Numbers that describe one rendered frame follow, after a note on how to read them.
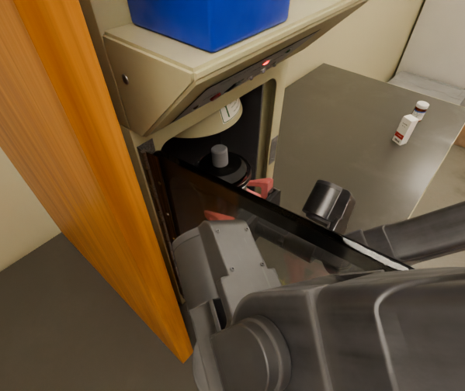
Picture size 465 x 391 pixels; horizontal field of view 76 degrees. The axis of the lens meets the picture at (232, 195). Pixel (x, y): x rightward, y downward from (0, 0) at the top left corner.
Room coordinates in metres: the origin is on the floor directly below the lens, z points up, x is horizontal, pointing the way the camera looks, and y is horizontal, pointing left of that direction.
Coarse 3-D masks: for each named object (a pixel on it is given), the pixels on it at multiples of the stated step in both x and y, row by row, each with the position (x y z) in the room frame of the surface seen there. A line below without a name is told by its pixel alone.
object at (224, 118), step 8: (232, 104) 0.44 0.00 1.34; (240, 104) 0.47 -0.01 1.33; (216, 112) 0.41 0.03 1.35; (224, 112) 0.42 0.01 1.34; (232, 112) 0.43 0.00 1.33; (240, 112) 0.45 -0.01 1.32; (208, 120) 0.40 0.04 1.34; (216, 120) 0.41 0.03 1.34; (224, 120) 0.41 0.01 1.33; (232, 120) 0.43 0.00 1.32; (192, 128) 0.39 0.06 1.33; (200, 128) 0.39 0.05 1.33; (208, 128) 0.40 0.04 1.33; (216, 128) 0.40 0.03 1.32; (224, 128) 0.41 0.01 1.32; (176, 136) 0.39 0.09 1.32; (184, 136) 0.39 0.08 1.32; (192, 136) 0.39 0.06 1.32; (200, 136) 0.39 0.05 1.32
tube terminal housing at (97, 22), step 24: (96, 0) 0.28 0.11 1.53; (120, 0) 0.29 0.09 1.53; (96, 24) 0.27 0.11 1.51; (120, 24) 0.29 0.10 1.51; (96, 48) 0.28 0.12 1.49; (240, 96) 0.42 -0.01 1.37; (264, 96) 0.51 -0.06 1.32; (120, 120) 0.28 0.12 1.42; (192, 120) 0.34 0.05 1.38; (264, 120) 0.52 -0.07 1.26; (264, 144) 0.52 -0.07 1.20; (264, 168) 0.53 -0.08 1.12; (144, 192) 0.28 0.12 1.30; (168, 264) 0.28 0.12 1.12
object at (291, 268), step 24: (168, 168) 0.25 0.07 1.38; (192, 168) 0.23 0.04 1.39; (168, 192) 0.25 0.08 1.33; (192, 192) 0.23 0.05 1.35; (216, 192) 0.21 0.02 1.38; (240, 192) 0.20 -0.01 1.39; (192, 216) 0.23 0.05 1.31; (216, 216) 0.21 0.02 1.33; (240, 216) 0.19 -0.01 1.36; (264, 216) 0.18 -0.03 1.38; (288, 216) 0.17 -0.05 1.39; (264, 240) 0.18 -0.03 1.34; (288, 240) 0.16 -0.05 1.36; (312, 240) 0.15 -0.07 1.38; (336, 240) 0.14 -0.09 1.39; (288, 264) 0.16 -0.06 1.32; (312, 264) 0.15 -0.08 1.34; (336, 264) 0.14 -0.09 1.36; (360, 264) 0.13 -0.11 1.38; (384, 264) 0.12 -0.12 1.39
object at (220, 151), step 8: (216, 152) 0.38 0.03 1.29; (224, 152) 0.39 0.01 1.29; (200, 160) 0.41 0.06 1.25; (208, 160) 0.40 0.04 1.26; (216, 160) 0.38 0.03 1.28; (224, 160) 0.38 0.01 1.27; (232, 160) 0.40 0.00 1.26; (240, 160) 0.40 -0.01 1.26; (200, 168) 0.38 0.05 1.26; (208, 168) 0.38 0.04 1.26; (216, 168) 0.38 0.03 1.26; (224, 168) 0.38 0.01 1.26; (232, 168) 0.37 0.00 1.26; (240, 168) 0.38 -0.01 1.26; (224, 176) 0.36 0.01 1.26; (232, 176) 0.36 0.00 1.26; (240, 176) 0.36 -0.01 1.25
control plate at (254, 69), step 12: (288, 48) 0.34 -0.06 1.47; (264, 60) 0.30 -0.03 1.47; (276, 60) 0.37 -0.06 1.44; (240, 72) 0.27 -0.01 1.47; (252, 72) 0.33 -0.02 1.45; (216, 84) 0.25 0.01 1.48; (228, 84) 0.29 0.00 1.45; (240, 84) 0.36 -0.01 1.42; (204, 96) 0.26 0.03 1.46; (192, 108) 0.28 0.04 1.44
